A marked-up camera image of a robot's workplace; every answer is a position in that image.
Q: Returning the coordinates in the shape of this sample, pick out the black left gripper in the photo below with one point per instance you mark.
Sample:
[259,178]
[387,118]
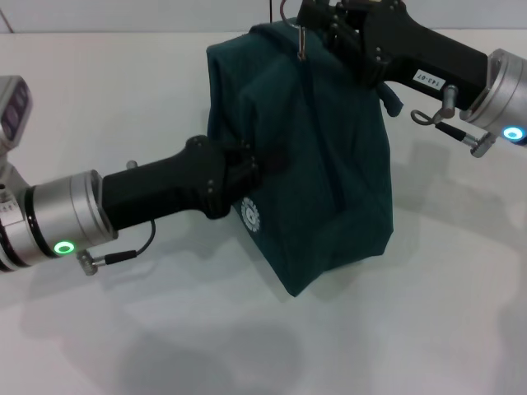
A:
[164,189]

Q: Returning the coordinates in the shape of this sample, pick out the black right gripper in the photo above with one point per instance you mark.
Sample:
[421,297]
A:
[424,53]

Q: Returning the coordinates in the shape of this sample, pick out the dark teal insulated lunch bag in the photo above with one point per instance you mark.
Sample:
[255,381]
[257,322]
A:
[313,173]

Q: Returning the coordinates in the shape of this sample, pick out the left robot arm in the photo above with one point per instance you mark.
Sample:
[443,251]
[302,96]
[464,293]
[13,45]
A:
[53,222]

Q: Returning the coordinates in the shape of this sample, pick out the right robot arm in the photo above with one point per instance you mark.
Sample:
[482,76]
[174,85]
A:
[500,98]

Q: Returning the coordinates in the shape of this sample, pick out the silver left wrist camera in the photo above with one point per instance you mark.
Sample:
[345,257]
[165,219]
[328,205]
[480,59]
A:
[12,107]

